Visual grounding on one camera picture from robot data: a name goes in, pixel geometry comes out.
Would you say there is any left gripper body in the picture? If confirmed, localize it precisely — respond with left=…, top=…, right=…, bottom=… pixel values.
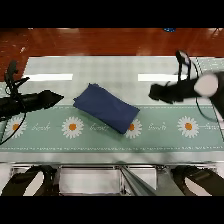
left=27, top=89, right=65, bottom=110

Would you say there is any blue garment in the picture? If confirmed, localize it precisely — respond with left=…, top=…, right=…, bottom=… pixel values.
left=72, top=83, right=141, bottom=135

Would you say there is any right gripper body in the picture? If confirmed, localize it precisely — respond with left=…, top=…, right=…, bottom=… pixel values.
left=148, top=81, right=194, bottom=105

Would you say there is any silver frame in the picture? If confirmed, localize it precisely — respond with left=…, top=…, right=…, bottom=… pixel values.
left=9, top=161, right=218, bottom=197

